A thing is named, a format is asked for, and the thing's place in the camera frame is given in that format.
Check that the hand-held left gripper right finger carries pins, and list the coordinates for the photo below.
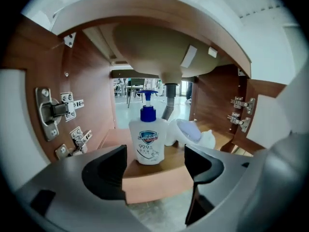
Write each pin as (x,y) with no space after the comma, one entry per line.
(241,187)

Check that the white corner bracket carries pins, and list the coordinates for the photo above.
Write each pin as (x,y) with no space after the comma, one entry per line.
(70,40)
(241,72)

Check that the black metal chair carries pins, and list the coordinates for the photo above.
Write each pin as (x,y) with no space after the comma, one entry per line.
(135,86)

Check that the blue-capped soap bottle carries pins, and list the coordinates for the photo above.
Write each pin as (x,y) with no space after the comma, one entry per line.
(148,141)

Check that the wooden vanity cabinet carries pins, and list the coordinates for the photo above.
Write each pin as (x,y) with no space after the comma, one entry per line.
(91,81)

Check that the white ceramic sink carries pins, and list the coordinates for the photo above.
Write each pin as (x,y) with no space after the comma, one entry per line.
(149,47)

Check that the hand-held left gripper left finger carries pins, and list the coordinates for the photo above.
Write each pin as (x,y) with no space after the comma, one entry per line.
(72,197)

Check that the metal cabinet hinge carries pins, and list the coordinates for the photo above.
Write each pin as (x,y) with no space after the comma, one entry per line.
(79,136)
(239,121)
(242,104)
(58,110)

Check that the grey drain pipe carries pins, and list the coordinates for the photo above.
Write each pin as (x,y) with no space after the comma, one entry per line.
(170,98)

